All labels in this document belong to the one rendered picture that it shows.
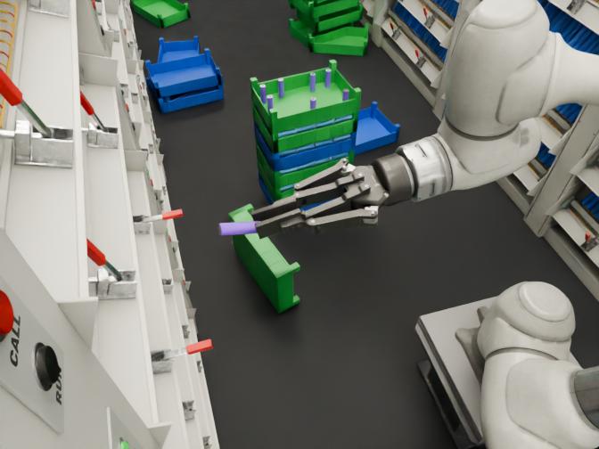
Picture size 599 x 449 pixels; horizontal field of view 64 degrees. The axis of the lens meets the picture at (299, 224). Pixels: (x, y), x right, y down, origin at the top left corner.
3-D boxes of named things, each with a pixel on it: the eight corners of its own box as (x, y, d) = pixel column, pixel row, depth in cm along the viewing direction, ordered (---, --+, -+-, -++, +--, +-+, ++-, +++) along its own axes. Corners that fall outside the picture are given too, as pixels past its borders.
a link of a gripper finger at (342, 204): (368, 198, 74) (373, 204, 73) (302, 226, 73) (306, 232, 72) (367, 181, 71) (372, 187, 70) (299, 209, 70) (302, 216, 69)
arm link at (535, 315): (545, 328, 117) (586, 275, 101) (546, 397, 105) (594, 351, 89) (477, 309, 120) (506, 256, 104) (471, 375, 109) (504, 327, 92)
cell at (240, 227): (219, 238, 70) (262, 235, 72) (221, 229, 69) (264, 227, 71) (217, 229, 71) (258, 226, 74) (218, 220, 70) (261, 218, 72)
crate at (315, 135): (332, 99, 173) (332, 79, 167) (356, 132, 161) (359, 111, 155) (253, 118, 166) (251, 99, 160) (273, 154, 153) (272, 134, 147)
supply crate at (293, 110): (332, 79, 167) (334, 59, 161) (359, 111, 155) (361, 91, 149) (251, 99, 160) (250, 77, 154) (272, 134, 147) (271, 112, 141)
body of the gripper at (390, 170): (391, 141, 73) (334, 159, 72) (416, 177, 68) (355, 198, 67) (391, 175, 79) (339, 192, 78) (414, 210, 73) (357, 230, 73)
